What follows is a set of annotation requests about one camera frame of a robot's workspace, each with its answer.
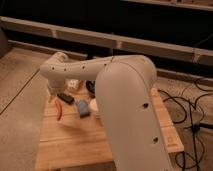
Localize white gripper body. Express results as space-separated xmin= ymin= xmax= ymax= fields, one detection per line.
xmin=47 ymin=80 xmax=66 ymax=102

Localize red chili pepper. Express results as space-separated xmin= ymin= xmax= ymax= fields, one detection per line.
xmin=55 ymin=100 xmax=63 ymax=121

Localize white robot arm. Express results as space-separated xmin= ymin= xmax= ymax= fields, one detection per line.
xmin=40 ymin=55 xmax=173 ymax=171

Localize small white cube object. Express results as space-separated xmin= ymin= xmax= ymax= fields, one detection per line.
xmin=67 ymin=79 xmax=80 ymax=91

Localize black rectangular block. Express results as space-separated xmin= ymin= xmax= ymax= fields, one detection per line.
xmin=58 ymin=93 xmax=74 ymax=104

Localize dark bowl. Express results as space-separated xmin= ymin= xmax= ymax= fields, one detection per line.
xmin=86 ymin=81 xmax=95 ymax=97

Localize blue sponge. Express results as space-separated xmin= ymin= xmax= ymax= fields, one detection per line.
xmin=76 ymin=100 xmax=90 ymax=118

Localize white paper cup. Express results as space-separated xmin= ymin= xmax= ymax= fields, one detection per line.
xmin=89 ymin=99 xmax=99 ymax=117

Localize wooden table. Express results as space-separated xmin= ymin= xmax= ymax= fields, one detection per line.
xmin=35 ymin=86 xmax=184 ymax=171

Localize white wall rail shelf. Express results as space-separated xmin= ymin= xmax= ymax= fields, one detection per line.
xmin=0 ymin=16 xmax=213 ymax=66

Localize black floor cables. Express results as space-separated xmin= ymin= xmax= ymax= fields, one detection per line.
xmin=157 ymin=77 xmax=213 ymax=171

